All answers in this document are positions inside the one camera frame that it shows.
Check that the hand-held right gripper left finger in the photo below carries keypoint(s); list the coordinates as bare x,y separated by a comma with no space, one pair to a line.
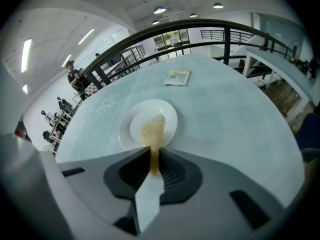
100,184

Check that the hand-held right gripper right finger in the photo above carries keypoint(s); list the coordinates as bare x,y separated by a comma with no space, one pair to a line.
212,196

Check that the white plate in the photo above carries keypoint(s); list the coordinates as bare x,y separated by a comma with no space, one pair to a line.
150,106

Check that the light blue flowered tablecloth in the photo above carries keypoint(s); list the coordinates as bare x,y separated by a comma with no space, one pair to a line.
225,114

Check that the pink checkered tablecloth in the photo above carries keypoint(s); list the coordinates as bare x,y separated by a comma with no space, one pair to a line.
91,90

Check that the blue chair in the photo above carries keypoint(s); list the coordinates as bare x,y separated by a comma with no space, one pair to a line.
310,131

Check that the yellow and white packet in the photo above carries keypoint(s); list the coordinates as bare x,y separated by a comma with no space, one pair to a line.
178,77

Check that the white table light blue top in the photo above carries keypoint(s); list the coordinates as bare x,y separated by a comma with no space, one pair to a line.
280,66

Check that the ceiling tube lights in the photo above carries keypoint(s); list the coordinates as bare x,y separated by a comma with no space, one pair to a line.
26,56

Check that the black metal railing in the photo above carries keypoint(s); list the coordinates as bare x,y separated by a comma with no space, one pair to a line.
212,30
227,46

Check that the large window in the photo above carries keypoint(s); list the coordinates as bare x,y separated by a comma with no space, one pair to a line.
167,37

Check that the large dome pendant lamp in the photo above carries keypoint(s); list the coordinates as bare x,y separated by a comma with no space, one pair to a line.
159,10

